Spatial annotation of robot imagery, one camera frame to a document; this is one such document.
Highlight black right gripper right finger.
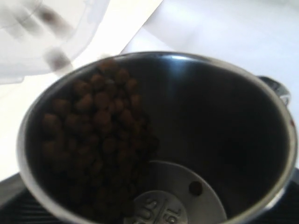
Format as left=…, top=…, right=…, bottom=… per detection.
left=254, top=168, right=299, bottom=224

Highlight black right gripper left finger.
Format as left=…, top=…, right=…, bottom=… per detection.
left=0, top=173, right=61, bottom=224

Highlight steel mug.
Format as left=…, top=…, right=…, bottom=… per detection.
left=17, top=52, right=298, bottom=224

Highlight clear plastic container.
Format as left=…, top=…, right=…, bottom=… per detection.
left=0, top=0, right=109, bottom=84

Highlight brown pellets in right mug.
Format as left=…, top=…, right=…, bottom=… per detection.
left=41, top=59, right=159, bottom=224

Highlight white plastic tray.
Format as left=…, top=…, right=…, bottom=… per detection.
left=123, top=0, right=299, bottom=95

